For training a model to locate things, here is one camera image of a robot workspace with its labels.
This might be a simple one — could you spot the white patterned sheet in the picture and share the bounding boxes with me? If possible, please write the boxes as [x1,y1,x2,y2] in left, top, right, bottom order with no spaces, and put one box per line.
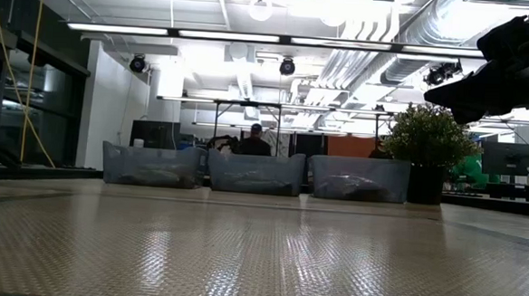
[272,129,293,158]

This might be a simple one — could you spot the silver ventilation duct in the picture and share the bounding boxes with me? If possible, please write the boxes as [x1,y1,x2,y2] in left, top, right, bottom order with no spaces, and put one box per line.
[379,0,471,91]

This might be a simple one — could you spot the black-bordered silicone baking mat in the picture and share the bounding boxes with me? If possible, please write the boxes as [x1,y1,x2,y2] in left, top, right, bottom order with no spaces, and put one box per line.
[0,186,529,296]

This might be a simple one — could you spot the black desk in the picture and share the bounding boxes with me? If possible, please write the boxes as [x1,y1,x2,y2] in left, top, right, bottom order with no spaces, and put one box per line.
[486,180,529,203]

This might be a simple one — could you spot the round black ceiling camera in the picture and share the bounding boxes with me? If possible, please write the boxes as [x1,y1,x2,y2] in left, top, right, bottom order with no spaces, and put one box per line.
[278,56,297,77]
[129,53,148,75]

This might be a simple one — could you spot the clear grey plastic bin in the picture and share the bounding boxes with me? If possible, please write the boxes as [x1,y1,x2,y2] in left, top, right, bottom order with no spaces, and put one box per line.
[101,139,209,190]
[305,153,413,205]
[206,148,308,197]

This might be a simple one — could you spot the round white pendant lamp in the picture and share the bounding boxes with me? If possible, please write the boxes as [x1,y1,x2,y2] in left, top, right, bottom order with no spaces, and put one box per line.
[246,0,274,24]

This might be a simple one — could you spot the black frame stand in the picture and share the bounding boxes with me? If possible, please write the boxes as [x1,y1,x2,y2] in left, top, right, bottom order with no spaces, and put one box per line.
[211,99,284,158]

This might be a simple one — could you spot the orange partition panel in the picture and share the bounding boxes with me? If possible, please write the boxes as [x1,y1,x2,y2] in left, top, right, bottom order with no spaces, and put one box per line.
[327,135,391,161]

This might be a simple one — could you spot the black ceiling camera cluster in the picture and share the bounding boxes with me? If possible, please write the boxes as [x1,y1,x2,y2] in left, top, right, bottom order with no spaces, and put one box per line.
[424,60,463,87]

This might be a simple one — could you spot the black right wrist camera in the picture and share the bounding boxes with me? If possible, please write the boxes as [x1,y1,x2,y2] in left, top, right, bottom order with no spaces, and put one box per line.
[476,9,529,64]

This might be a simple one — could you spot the overhead LED light bar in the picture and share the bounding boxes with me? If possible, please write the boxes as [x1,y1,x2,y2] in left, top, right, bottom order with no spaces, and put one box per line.
[65,22,486,60]

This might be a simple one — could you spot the black cabinet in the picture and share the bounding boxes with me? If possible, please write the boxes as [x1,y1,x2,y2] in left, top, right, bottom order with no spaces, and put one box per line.
[293,131,330,159]

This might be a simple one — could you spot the green potted plant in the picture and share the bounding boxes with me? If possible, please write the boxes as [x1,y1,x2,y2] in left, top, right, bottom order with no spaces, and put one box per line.
[379,99,482,208]

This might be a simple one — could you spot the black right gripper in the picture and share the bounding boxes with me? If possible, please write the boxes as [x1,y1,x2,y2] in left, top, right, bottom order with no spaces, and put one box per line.
[423,49,529,128]

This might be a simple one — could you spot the green brown granola bar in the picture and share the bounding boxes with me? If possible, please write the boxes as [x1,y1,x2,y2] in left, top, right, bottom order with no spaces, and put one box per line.
[120,162,197,190]

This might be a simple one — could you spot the black monitor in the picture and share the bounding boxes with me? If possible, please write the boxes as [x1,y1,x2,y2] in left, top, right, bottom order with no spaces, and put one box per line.
[130,119,181,152]
[479,139,529,177]

